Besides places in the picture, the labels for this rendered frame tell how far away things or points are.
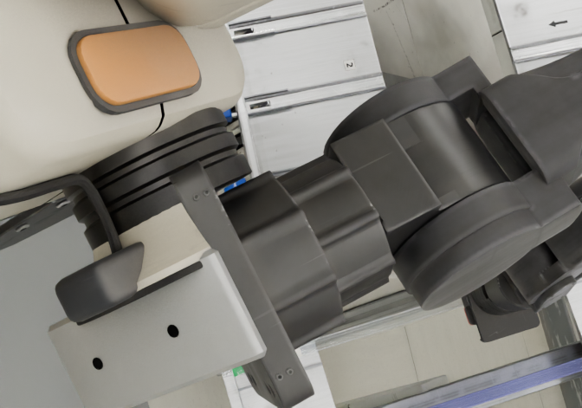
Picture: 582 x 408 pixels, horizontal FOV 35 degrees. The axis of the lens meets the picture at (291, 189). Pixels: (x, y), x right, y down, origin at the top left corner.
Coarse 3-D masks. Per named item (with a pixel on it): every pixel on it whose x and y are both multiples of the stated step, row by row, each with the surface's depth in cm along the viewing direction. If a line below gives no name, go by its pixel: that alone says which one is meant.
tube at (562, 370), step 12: (576, 360) 105; (540, 372) 105; (552, 372) 105; (564, 372) 105; (504, 384) 104; (516, 384) 104; (528, 384) 104; (540, 384) 104; (468, 396) 104; (480, 396) 104; (492, 396) 104; (504, 396) 104
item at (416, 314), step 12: (456, 300) 106; (408, 312) 105; (420, 312) 105; (432, 312) 105; (372, 324) 105; (384, 324) 105; (396, 324) 105; (324, 336) 104; (336, 336) 104; (348, 336) 104; (360, 336) 104; (300, 348) 104; (312, 348) 104; (324, 348) 104; (240, 372) 103
